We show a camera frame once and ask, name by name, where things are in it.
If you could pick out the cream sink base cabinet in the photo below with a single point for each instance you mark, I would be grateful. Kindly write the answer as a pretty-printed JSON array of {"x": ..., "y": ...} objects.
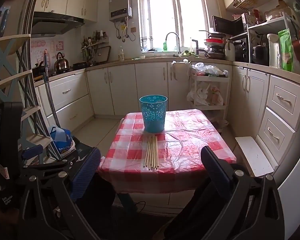
[{"x": 125, "y": 87}]

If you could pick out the black toaster oven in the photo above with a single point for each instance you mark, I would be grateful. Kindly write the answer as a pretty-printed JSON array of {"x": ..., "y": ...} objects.
[{"x": 240, "y": 50}]

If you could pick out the white framed window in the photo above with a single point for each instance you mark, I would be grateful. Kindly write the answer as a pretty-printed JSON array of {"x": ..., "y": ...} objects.
[{"x": 165, "y": 17}]

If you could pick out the green dish soap bottle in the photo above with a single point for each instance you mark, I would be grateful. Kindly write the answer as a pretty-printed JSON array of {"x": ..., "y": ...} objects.
[{"x": 165, "y": 46}]

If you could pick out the white plastic bag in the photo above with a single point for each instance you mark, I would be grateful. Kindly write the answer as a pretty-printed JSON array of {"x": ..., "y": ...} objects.
[{"x": 200, "y": 96}]

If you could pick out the white electric kettle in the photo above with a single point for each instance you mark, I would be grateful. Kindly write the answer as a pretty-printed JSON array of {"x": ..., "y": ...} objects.
[{"x": 273, "y": 51}]

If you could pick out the pink wall sticker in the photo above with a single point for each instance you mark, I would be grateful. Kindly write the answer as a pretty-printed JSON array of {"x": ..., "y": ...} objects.
[{"x": 40, "y": 50}]

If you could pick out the white step stool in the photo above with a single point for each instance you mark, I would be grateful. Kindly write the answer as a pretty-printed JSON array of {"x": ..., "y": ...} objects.
[{"x": 253, "y": 155}]

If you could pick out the wooden shelf rack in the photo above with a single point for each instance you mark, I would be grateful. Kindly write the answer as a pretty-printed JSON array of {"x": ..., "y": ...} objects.
[{"x": 7, "y": 40}]

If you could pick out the stack of pots and bowls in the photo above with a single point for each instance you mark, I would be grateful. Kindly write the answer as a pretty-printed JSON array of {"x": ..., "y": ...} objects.
[{"x": 215, "y": 45}]

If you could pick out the silver wall water heater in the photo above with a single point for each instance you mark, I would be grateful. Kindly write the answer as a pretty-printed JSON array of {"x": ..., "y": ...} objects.
[{"x": 120, "y": 5}]

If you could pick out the beige countertop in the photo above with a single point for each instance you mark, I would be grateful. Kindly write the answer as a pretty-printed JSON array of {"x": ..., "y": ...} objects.
[{"x": 265, "y": 68}]

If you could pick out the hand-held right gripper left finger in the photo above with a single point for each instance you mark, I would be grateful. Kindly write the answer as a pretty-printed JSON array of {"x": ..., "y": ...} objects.
[{"x": 86, "y": 172}]

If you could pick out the blue perforated plastic bucket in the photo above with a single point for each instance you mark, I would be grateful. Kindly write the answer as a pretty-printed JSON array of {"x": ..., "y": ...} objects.
[{"x": 153, "y": 117}]

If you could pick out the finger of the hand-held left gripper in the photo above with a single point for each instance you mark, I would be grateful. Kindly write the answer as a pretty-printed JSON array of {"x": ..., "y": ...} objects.
[
  {"x": 32, "y": 152},
  {"x": 50, "y": 163}
]

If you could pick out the blue shopping bag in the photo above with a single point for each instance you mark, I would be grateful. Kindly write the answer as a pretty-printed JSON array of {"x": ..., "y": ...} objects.
[{"x": 61, "y": 140}]

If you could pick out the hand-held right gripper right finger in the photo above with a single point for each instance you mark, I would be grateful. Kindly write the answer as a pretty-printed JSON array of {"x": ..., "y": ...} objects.
[{"x": 216, "y": 170}]

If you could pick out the blue table leg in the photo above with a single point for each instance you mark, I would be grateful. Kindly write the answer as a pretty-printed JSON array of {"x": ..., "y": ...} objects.
[{"x": 127, "y": 200}]

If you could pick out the white hanging cloth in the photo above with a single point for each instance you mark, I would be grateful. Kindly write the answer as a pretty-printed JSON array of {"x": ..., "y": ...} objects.
[{"x": 176, "y": 67}]

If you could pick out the clear plastic bottle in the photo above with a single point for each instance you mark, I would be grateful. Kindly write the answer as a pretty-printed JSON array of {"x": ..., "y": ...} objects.
[{"x": 121, "y": 54}]

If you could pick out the white plastic jug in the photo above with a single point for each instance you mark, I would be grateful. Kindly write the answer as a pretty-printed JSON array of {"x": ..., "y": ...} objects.
[{"x": 230, "y": 51}]

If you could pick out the black microwave oven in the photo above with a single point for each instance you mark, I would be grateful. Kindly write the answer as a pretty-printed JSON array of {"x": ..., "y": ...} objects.
[{"x": 226, "y": 25}]

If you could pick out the black wok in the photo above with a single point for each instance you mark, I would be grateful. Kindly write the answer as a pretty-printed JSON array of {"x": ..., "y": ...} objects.
[{"x": 40, "y": 69}]

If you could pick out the clear plastic bags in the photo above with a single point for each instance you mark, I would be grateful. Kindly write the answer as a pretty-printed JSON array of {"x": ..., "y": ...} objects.
[{"x": 207, "y": 69}]

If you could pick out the cream cabinet with small drawers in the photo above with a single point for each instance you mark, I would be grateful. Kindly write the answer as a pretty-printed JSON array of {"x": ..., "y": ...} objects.
[{"x": 277, "y": 105}]

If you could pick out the red checked plastic tablecloth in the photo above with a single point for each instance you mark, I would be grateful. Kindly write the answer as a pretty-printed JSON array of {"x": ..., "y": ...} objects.
[{"x": 190, "y": 142}]

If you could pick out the cream wall cabinets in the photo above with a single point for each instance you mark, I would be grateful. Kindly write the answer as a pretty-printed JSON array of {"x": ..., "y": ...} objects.
[{"x": 65, "y": 0}]

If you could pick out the black range hood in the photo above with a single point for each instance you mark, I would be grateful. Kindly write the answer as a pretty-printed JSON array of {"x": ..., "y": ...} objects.
[{"x": 55, "y": 22}]

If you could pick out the green packet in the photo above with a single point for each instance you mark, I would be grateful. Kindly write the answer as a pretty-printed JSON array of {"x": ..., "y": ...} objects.
[{"x": 286, "y": 50}]

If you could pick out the white storage rack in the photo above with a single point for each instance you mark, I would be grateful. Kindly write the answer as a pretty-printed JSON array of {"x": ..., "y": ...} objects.
[{"x": 267, "y": 23}]

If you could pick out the steel whistling kettle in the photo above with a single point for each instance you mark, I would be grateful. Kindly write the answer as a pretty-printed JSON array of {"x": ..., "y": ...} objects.
[{"x": 61, "y": 63}]

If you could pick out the curved steel faucet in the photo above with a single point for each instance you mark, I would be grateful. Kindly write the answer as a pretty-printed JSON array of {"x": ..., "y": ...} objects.
[{"x": 173, "y": 33}]

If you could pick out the white trolley cart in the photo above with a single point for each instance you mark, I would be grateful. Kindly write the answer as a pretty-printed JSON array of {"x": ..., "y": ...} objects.
[{"x": 210, "y": 79}]

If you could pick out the wall utensil rack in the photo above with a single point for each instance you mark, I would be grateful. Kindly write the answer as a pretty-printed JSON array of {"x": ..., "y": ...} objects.
[{"x": 92, "y": 43}]

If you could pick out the bundle of wooden chopsticks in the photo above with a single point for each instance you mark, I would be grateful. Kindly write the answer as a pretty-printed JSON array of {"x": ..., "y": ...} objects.
[{"x": 151, "y": 152}]

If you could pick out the grey door frame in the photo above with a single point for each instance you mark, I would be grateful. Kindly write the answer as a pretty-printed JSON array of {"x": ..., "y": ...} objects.
[{"x": 31, "y": 17}]

